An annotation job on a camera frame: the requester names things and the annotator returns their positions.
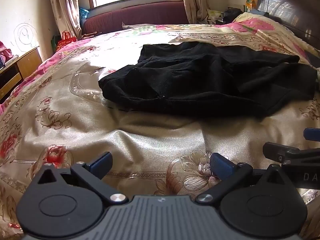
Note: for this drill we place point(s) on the floral satin bedspread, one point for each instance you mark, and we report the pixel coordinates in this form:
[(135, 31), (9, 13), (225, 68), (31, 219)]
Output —
[(58, 115)]

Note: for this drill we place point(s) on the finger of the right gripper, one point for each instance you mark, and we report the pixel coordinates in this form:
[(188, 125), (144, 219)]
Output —
[(312, 134), (277, 152)]

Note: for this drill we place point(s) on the blue bag by bench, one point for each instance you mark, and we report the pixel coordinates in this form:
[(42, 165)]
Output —
[(83, 13)]

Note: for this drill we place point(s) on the dark wooden headboard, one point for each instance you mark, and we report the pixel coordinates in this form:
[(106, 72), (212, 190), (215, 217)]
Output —
[(300, 16)]

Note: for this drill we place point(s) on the left beige curtain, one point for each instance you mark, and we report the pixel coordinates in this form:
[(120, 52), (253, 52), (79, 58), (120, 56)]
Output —
[(67, 16)]

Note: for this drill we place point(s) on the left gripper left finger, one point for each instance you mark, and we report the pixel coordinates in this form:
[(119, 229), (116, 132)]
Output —
[(90, 176)]

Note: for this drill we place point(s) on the black bag on nightstand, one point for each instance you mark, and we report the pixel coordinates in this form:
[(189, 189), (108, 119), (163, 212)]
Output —
[(229, 15)]

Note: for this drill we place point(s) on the beige curtain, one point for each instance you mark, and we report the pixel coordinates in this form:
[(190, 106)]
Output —
[(67, 16), (196, 10)]

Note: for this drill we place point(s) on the maroon padded bench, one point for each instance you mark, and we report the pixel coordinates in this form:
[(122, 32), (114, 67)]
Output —
[(172, 12)]

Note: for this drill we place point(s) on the wooden bedside cabinet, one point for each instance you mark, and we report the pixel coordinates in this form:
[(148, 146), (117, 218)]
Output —
[(20, 68)]

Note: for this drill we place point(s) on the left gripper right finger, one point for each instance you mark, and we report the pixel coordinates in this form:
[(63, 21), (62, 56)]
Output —
[(231, 175)]

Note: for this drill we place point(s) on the orange yellow toy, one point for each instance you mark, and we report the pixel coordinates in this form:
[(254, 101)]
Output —
[(250, 5)]

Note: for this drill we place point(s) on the right beige curtain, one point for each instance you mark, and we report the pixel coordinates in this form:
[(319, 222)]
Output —
[(196, 10)]

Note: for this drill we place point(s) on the red gift bag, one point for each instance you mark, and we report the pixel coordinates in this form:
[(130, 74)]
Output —
[(66, 39)]

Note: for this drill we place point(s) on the black pants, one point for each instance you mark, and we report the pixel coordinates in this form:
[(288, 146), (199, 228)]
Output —
[(201, 81)]

